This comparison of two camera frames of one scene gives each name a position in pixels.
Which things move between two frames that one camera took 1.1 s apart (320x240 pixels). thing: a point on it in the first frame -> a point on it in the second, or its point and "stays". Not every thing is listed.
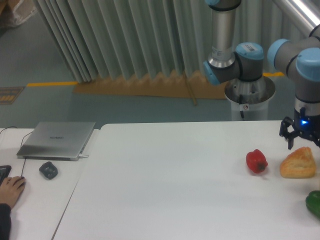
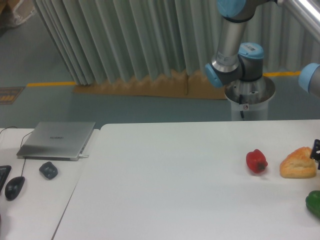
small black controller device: x=48 y=170 stays
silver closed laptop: x=64 y=141 stays
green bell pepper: x=312 y=201 stays
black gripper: x=308 y=127 -> x=315 y=152
